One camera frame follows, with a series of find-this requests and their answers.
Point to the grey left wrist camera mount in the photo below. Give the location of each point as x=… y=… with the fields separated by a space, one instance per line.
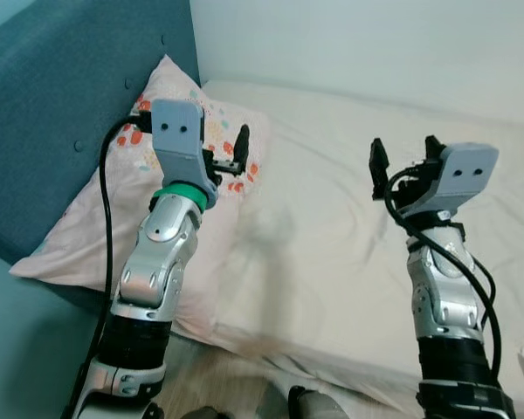
x=179 y=131

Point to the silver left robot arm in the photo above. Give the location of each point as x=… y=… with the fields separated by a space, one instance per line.
x=157 y=262

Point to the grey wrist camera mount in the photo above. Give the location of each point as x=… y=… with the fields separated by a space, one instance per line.
x=179 y=131
x=463 y=175

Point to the bed with cream sheet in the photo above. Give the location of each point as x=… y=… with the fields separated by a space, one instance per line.
x=332 y=262

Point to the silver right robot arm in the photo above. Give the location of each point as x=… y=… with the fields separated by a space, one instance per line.
x=441 y=305

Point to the blue upholstered headboard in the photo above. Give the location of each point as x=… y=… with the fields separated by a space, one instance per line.
x=52 y=105

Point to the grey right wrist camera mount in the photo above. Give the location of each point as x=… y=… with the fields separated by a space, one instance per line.
x=463 y=175

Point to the pink dotted pillow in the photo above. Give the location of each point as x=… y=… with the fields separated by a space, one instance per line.
x=70 y=236

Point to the robot right leg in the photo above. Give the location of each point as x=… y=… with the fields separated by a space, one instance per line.
x=319 y=406

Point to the robot left leg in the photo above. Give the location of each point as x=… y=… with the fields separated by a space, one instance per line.
x=201 y=413

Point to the robot leg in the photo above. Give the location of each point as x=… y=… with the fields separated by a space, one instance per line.
x=319 y=406
x=201 y=413

